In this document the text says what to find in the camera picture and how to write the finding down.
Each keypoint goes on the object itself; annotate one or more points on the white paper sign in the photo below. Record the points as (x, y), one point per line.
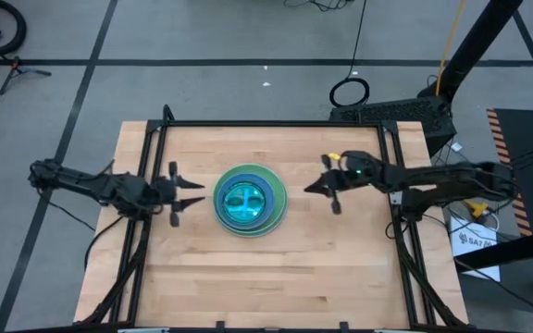
(467, 233)

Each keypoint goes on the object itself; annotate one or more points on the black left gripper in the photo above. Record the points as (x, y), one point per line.
(175, 218)

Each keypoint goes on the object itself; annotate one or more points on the black stand pole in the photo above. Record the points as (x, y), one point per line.
(474, 41)

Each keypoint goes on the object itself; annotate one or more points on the small black tripod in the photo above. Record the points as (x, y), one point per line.
(16, 68)

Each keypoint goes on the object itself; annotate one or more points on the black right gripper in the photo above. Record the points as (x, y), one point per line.
(337, 205)

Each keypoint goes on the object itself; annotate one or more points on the blue opaque plastic plate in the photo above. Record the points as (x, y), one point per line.
(271, 203)

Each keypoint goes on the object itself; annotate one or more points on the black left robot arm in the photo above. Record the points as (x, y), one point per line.
(86, 182)

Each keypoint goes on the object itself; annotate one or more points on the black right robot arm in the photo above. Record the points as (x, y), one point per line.
(433, 173)

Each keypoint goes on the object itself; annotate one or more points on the black hazard-striped platform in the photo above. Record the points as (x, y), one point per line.
(530, 134)

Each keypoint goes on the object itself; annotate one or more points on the small white tag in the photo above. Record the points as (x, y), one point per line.
(456, 147)

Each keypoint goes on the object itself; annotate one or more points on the teal transparent plastic plate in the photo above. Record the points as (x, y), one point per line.
(236, 208)

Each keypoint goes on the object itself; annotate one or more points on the black stand beam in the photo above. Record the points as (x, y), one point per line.
(507, 250)

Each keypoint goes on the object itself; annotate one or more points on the yellow plug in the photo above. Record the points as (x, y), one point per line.
(478, 209)

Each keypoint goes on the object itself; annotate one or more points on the large pale mint plate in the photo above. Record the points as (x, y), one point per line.
(248, 235)

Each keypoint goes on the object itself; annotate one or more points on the black metal table frame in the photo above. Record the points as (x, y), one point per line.
(271, 123)

